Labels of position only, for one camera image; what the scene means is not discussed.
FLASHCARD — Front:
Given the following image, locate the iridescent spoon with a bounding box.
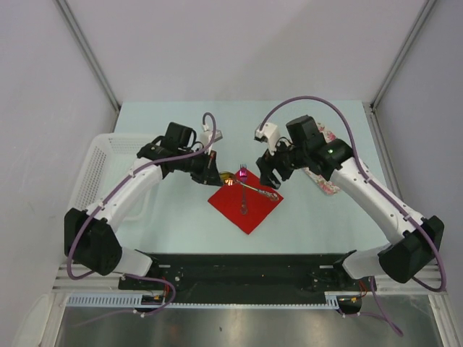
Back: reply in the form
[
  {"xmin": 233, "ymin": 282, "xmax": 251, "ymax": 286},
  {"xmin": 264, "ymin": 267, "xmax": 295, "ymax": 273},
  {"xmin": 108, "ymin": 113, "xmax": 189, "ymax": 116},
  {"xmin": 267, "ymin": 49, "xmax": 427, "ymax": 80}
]
[{"xmin": 219, "ymin": 170, "xmax": 279, "ymax": 201}]

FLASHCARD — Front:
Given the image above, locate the iridescent fork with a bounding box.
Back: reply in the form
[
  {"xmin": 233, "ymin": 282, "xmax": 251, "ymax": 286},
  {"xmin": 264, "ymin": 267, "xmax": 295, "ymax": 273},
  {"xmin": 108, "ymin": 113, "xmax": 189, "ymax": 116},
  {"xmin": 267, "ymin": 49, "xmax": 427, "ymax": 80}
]
[{"xmin": 239, "ymin": 164, "xmax": 248, "ymax": 215}]

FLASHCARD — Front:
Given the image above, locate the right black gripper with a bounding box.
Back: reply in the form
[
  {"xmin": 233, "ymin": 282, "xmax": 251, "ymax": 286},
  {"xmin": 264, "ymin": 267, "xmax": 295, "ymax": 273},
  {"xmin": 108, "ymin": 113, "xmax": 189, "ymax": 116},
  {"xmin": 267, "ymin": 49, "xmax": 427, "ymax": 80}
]
[{"xmin": 257, "ymin": 134, "xmax": 308, "ymax": 189}]

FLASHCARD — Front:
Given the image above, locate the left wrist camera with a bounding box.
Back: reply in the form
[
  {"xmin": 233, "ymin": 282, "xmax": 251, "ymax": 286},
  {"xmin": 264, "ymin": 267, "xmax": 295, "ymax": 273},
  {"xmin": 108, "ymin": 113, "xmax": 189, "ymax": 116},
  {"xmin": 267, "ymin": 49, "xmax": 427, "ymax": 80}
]
[{"xmin": 199, "ymin": 124, "xmax": 223, "ymax": 147}]

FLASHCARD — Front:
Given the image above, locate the white cable duct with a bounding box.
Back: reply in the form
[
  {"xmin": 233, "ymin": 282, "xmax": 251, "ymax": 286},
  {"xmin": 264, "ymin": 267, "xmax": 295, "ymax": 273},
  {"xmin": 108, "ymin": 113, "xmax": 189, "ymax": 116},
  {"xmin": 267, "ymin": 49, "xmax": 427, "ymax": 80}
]
[{"xmin": 67, "ymin": 291, "xmax": 362, "ymax": 310}]

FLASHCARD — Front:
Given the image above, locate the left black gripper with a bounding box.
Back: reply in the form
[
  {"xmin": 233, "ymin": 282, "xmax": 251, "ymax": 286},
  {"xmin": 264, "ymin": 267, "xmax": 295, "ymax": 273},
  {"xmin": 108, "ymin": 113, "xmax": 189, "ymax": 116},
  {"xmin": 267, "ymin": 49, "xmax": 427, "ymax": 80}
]
[{"xmin": 177, "ymin": 147, "xmax": 223, "ymax": 187}]

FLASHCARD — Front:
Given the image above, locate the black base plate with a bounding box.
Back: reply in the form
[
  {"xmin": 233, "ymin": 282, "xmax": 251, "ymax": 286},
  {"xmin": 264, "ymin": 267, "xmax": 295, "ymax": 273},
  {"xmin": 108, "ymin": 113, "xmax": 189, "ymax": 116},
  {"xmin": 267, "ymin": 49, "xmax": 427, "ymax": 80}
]
[{"xmin": 119, "ymin": 253, "xmax": 377, "ymax": 304}]

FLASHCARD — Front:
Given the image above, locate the left aluminium frame post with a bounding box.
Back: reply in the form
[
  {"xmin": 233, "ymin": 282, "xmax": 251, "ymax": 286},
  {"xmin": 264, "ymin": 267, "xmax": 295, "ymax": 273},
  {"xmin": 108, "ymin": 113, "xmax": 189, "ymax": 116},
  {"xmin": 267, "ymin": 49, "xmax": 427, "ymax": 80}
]
[{"xmin": 53, "ymin": 0, "xmax": 121, "ymax": 114}]

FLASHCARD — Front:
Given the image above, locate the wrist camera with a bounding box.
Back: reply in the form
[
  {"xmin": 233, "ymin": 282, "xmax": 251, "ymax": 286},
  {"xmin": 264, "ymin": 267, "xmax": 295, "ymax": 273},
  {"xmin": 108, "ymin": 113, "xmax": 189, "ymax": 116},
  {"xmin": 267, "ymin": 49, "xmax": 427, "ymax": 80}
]
[
  {"xmin": 199, "ymin": 124, "xmax": 223, "ymax": 147},
  {"xmin": 254, "ymin": 122, "xmax": 281, "ymax": 155}
]

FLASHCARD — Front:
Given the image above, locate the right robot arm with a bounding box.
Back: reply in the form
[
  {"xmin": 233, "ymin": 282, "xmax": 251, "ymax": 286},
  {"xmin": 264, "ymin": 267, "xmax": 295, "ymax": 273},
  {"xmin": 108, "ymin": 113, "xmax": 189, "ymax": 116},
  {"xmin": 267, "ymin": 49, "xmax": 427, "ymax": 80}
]
[{"xmin": 255, "ymin": 116, "xmax": 444, "ymax": 290}]

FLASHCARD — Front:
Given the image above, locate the floral tray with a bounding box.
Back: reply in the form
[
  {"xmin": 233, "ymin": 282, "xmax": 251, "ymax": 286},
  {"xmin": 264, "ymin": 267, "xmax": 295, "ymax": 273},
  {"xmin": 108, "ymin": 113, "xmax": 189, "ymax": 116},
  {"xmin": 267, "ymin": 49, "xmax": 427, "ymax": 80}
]
[{"xmin": 303, "ymin": 121, "xmax": 341, "ymax": 196}]

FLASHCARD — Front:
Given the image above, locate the right aluminium frame post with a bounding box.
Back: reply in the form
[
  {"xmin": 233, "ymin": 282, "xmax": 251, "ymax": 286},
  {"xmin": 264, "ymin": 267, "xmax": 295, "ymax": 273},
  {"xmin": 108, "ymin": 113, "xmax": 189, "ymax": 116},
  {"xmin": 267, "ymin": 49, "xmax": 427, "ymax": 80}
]
[{"xmin": 370, "ymin": 0, "xmax": 440, "ymax": 112}]

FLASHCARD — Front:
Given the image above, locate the white plastic basket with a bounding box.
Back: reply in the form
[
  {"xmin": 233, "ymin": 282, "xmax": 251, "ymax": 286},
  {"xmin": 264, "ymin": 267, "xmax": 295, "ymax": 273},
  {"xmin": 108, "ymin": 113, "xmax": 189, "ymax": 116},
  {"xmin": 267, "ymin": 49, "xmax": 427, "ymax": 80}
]
[{"xmin": 68, "ymin": 133, "xmax": 153, "ymax": 210}]

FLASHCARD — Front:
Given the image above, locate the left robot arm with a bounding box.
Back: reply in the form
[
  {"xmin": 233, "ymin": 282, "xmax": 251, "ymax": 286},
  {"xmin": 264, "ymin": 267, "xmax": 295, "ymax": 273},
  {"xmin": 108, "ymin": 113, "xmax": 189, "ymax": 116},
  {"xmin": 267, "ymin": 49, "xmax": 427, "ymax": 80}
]
[{"xmin": 64, "ymin": 122, "xmax": 223, "ymax": 289}]

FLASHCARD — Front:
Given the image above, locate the aluminium frame post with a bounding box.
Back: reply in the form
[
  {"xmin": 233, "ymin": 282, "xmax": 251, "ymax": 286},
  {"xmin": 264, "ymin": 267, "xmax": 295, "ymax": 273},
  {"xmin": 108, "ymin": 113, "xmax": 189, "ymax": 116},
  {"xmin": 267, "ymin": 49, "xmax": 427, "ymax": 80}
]
[
  {"xmin": 370, "ymin": 0, "xmax": 440, "ymax": 112},
  {"xmin": 53, "ymin": 0, "xmax": 121, "ymax": 114}
]

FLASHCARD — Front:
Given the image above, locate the red paper napkin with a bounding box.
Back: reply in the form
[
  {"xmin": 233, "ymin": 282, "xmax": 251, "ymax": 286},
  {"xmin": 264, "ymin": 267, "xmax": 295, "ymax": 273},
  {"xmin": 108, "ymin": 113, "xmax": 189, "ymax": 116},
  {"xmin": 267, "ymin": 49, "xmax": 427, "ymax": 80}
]
[{"xmin": 208, "ymin": 171, "xmax": 284, "ymax": 234}]

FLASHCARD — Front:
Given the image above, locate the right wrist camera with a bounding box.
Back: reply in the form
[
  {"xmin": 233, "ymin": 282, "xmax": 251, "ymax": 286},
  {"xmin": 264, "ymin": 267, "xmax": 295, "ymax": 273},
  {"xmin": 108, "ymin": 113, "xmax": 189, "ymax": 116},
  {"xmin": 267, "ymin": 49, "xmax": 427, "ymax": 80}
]
[{"xmin": 254, "ymin": 122, "xmax": 281, "ymax": 155}]

